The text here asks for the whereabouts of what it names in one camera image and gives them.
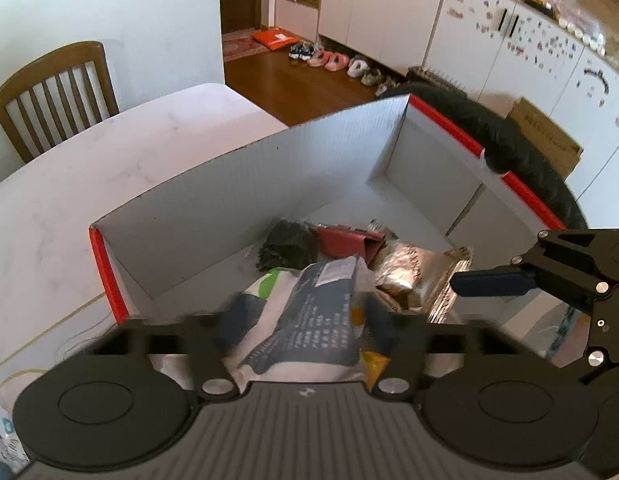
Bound orange bag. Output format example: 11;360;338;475
252;29;300;51

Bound dark green snack packet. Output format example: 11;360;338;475
256;218;320;273

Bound patterned door mat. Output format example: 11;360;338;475
222;30;270;64

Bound row of shoes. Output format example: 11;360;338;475
288;42;403;97

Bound tall white wardrobe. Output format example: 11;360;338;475
317;0;448;75

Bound flat cardboard box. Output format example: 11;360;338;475
507;97;585;179

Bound white sticker covered cabinet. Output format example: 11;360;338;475
422;0;619;201

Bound clear plastic bag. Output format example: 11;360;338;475
548;0;606;36

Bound black fuzzy chair back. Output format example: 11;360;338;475
377;81;590;231

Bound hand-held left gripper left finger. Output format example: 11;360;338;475
95;299;256;401

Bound grey white snack bag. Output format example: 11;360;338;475
224;255;391;394

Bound white blue snack packet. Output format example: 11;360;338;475
0;400;31;476

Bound white cardboard box red edges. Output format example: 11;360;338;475
88;92;583;356

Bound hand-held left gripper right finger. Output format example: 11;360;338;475
366;299;528;400

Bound brown wooden chair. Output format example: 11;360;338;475
0;41;121;163

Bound shiny foil snack packet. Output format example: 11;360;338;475
372;241;474;323

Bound red snack packet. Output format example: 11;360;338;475
314;219;396;261

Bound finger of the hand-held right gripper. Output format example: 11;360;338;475
450;230;611;307

